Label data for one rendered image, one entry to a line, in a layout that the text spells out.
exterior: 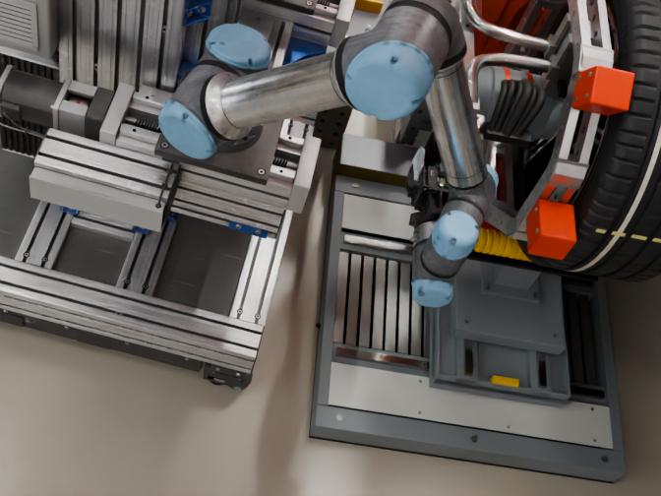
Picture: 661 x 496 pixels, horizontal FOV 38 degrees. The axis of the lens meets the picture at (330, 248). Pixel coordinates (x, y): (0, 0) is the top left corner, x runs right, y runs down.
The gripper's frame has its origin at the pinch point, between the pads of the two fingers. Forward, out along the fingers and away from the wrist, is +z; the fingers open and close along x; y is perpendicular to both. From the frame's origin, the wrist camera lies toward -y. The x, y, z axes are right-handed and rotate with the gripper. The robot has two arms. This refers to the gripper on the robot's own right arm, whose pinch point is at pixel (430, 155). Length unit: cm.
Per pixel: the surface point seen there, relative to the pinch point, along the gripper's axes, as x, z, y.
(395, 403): -14, -19, -75
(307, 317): 9, 6, -83
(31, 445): 73, -41, -83
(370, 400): -8, -19, -75
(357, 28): 10, 74, -38
